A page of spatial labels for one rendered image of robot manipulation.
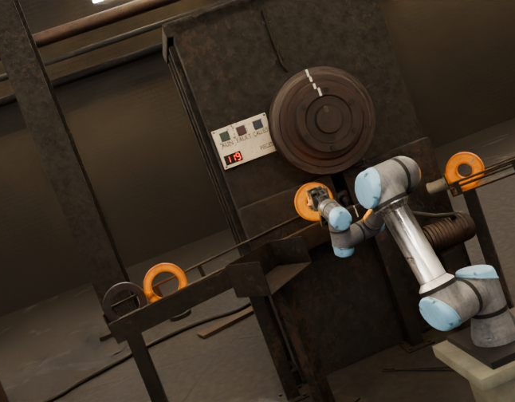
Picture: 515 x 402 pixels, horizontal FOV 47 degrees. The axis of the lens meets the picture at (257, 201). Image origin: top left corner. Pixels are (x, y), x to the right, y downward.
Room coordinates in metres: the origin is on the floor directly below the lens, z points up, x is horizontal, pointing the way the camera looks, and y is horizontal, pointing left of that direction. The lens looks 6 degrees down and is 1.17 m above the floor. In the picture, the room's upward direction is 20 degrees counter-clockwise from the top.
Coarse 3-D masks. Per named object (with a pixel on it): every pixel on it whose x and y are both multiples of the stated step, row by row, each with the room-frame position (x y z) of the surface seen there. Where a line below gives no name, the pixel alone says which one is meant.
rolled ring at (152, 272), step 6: (162, 264) 2.55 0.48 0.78; (168, 264) 2.55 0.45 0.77; (150, 270) 2.54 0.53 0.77; (156, 270) 2.54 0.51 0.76; (162, 270) 2.54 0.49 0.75; (168, 270) 2.55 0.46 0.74; (174, 270) 2.55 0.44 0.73; (180, 270) 2.55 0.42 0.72; (150, 276) 2.53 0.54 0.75; (180, 276) 2.55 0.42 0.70; (144, 282) 2.53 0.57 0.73; (150, 282) 2.53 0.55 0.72; (180, 282) 2.55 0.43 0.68; (186, 282) 2.55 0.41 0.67; (144, 288) 2.53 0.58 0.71; (150, 288) 2.53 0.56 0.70; (180, 288) 2.55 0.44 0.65; (150, 294) 2.53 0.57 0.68; (150, 300) 2.53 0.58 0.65
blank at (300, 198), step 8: (312, 184) 2.41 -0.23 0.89; (320, 184) 2.42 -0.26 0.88; (304, 192) 2.41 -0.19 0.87; (328, 192) 2.42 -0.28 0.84; (296, 200) 2.40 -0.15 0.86; (304, 200) 2.41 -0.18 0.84; (296, 208) 2.42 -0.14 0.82; (304, 208) 2.40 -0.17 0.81; (304, 216) 2.40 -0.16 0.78; (312, 216) 2.40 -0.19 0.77
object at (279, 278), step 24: (288, 240) 2.41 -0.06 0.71; (240, 264) 2.26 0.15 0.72; (264, 264) 2.45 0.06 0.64; (288, 264) 2.45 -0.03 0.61; (240, 288) 2.30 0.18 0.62; (264, 288) 2.20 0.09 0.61; (288, 288) 2.33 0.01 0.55; (288, 312) 2.32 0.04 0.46; (312, 360) 2.32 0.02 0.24; (312, 384) 2.34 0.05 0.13
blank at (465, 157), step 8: (464, 152) 2.54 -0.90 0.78; (456, 160) 2.55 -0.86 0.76; (464, 160) 2.53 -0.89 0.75; (472, 160) 2.52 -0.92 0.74; (480, 160) 2.51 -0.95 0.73; (448, 168) 2.57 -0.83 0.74; (456, 168) 2.56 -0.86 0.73; (472, 168) 2.53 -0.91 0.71; (480, 168) 2.51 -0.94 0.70; (448, 176) 2.57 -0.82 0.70; (456, 176) 2.56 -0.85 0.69; (472, 184) 2.53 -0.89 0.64
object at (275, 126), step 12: (300, 72) 2.63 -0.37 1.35; (312, 72) 2.63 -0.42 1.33; (324, 72) 2.64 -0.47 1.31; (336, 72) 2.65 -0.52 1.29; (288, 84) 2.62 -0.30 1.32; (360, 84) 2.66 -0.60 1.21; (276, 108) 2.61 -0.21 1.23; (372, 108) 2.66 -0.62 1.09; (276, 120) 2.61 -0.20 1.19; (372, 120) 2.66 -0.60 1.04; (276, 132) 2.60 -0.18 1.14; (372, 132) 2.65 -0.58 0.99; (288, 156) 2.61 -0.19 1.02; (360, 156) 2.64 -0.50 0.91; (300, 168) 2.61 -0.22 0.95; (312, 168) 2.62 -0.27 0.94; (324, 168) 2.62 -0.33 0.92; (336, 168) 2.63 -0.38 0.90
